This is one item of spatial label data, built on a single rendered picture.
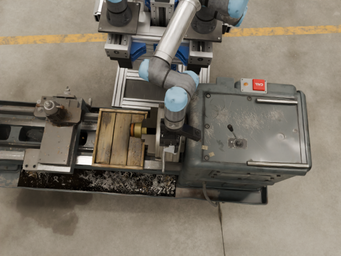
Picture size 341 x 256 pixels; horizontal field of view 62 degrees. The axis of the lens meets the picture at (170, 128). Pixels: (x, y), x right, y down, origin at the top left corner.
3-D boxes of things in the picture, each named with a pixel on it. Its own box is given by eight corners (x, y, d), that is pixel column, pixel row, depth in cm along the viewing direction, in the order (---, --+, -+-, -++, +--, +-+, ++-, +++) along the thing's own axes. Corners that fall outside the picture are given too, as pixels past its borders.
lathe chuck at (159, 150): (174, 112, 173) (176, 95, 142) (171, 164, 166) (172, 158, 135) (160, 110, 173) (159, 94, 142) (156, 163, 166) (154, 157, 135)
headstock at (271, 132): (277, 111, 183) (306, 83, 146) (281, 186, 168) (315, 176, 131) (184, 104, 183) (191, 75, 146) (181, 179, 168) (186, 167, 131)
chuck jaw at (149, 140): (162, 134, 151) (161, 155, 145) (162, 138, 155) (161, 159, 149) (141, 133, 150) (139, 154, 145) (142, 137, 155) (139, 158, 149)
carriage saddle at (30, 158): (86, 101, 182) (83, 97, 176) (74, 174, 167) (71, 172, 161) (39, 98, 181) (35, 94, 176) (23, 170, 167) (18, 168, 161)
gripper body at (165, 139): (160, 132, 119) (161, 113, 109) (180, 133, 119) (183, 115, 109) (159, 147, 114) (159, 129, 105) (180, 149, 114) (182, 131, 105)
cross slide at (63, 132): (80, 97, 176) (78, 94, 172) (68, 166, 162) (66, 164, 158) (54, 95, 176) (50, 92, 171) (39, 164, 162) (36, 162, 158)
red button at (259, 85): (263, 81, 147) (264, 79, 145) (264, 91, 145) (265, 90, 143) (251, 80, 147) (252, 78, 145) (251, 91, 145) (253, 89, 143)
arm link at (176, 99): (192, 88, 97) (182, 105, 92) (189, 109, 105) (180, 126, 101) (171, 81, 98) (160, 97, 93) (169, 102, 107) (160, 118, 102)
